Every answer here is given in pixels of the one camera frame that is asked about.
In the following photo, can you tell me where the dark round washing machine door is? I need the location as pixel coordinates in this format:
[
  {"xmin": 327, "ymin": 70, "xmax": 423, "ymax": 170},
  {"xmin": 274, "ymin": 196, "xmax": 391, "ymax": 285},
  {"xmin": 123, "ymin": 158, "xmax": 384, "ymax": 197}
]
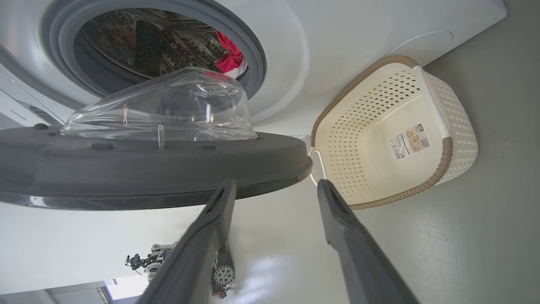
[{"xmin": 0, "ymin": 67, "xmax": 313, "ymax": 211}]

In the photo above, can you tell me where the white front-load washing machine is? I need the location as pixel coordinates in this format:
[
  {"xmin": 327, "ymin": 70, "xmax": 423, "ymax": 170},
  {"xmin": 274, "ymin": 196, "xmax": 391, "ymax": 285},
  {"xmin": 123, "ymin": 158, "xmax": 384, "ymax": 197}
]
[{"xmin": 0, "ymin": 0, "xmax": 508, "ymax": 138}]

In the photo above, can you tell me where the grey robot device with gear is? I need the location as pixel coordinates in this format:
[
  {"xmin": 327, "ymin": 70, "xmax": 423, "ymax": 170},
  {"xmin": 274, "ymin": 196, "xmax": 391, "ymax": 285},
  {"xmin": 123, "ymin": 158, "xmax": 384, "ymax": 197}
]
[{"xmin": 125, "ymin": 242, "xmax": 235, "ymax": 299}]

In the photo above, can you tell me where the cream perforated laundry basket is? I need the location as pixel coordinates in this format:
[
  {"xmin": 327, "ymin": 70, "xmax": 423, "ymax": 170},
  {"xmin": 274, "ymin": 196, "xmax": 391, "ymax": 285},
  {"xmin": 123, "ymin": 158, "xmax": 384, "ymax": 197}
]
[{"xmin": 309, "ymin": 55, "xmax": 478, "ymax": 210}]

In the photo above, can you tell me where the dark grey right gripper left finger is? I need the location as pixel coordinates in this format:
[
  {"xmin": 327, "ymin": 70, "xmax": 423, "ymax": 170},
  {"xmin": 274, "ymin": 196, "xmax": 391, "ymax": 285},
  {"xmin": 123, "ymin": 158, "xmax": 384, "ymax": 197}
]
[{"xmin": 136, "ymin": 179, "xmax": 237, "ymax": 304}]

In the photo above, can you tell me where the paper label inside basket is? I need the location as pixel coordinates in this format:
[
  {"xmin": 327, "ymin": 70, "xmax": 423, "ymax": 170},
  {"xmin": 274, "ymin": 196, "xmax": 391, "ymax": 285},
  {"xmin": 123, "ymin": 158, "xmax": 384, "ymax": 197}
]
[{"xmin": 388, "ymin": 122, "xmax": 432, "ymax": 162}]

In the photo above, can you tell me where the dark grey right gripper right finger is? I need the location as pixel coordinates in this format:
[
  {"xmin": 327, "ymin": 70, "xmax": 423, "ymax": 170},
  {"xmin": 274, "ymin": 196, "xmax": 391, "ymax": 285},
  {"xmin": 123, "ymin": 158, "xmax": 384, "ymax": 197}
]
[{"xmin": 317, "ymin": 179, "xmax": 419, "ymax": 304}]

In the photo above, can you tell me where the red white printed jersey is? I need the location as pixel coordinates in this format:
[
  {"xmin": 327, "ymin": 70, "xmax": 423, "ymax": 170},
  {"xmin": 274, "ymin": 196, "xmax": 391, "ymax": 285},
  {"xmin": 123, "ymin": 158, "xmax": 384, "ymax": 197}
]
[{"xmin": 215, "ymin": 30, "xmax": 248, "ymax": 79}]

